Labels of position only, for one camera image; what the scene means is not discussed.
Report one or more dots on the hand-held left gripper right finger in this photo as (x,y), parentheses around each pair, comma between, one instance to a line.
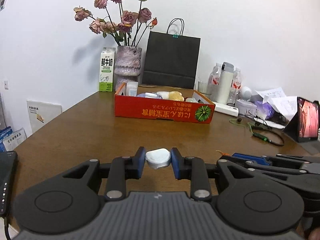
(175,163)

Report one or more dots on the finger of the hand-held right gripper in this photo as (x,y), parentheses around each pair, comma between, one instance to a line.
(262,170)
(250,157)

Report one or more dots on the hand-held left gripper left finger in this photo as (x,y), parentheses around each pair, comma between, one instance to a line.
(142,160)

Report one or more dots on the small white rounded case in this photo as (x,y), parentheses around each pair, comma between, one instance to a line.
(157,158)

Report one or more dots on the small orange trinket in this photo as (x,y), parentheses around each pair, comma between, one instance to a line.
(221,152)

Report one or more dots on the red cardboard box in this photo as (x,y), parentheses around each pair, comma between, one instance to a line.
(150,112)

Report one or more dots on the purple knit pouch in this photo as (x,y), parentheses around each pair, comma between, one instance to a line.
(141,95)

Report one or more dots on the translucent cotton swab container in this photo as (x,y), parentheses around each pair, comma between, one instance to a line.
(132,88)

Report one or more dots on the brown wooden desktop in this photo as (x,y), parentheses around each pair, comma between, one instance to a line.
(100,135)

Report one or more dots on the green neckband earphones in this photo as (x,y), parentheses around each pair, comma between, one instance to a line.
(260,136)

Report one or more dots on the pale patterned tissue box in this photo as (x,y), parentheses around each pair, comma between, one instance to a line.
(246,107)

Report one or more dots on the purple plastic bag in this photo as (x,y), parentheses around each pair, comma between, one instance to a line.
(265,108)

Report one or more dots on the white rectangular power bank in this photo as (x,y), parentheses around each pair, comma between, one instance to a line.
(226,109)

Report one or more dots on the pile of white papers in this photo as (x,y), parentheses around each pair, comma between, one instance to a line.
(280,100)

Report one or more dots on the white round speaker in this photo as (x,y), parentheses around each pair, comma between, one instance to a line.
(245,92)

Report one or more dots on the tablet in dark case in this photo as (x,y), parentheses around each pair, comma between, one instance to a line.
(307,117)

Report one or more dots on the yellow white plush toy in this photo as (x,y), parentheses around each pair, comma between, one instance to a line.
(175,95)

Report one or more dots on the white thermos bottle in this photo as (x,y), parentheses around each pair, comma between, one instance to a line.
(225,85)

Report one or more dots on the clear glass cup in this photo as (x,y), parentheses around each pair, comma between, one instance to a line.
(203,87)

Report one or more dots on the green white milk carton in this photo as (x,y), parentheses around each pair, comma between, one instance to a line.
(107,70)

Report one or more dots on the purple marbled vase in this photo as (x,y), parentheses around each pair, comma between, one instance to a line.
(127,62)

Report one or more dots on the black paper bag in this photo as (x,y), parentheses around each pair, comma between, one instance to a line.
(172,60)

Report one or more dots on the green binder clip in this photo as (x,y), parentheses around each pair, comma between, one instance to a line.
(175,35)

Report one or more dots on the blue white printed box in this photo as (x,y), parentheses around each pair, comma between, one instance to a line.
(13,140)

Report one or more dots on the black electronic device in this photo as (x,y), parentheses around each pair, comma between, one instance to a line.
(7,175)

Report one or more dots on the dried pink roses bouquet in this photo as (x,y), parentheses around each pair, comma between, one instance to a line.
(127,17)

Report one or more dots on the white wall socket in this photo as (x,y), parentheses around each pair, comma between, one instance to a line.
(6,84)

